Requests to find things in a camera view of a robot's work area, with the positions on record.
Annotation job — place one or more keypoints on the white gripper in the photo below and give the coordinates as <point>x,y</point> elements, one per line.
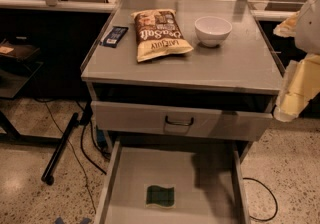
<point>309,31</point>

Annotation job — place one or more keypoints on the green yellow sponge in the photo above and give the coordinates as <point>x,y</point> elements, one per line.
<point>160,196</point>

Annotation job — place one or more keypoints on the grey metal drawer cabinet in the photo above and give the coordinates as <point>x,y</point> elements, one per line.
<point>240,74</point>

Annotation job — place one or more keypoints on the open grey middle drawer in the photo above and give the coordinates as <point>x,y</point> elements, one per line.
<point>205,173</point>

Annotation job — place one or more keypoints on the grey top drawer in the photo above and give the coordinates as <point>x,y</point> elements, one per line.
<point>208,123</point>

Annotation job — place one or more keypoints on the white bowl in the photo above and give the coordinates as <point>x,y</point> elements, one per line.
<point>212,31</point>

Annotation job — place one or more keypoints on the brown sea salt chip bag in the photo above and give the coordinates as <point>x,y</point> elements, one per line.
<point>158,34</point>

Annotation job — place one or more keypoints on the dark side shelf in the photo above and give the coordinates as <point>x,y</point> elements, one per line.
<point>17,65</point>

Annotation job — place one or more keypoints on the black stand leg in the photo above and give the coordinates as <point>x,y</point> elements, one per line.
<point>48,174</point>

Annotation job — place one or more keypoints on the black drawer handle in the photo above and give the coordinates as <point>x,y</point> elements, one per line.
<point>179,123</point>

